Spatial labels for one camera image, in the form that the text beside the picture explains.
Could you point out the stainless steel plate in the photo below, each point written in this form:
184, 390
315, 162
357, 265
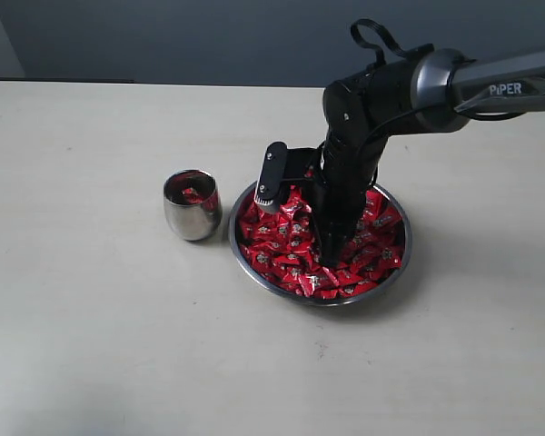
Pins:
276, 263

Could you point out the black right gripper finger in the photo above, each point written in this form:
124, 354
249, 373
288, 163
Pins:
332, 246

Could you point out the stainless steel cup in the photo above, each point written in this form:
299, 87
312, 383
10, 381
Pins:
196, 222

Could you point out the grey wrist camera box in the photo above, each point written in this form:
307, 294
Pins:
267, 193

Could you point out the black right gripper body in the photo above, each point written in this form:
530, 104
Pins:
347, 169

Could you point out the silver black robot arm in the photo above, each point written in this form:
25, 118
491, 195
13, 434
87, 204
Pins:
427, 91

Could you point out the red candy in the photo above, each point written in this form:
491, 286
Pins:
191, 196
391, 257
313, 282
263, 231

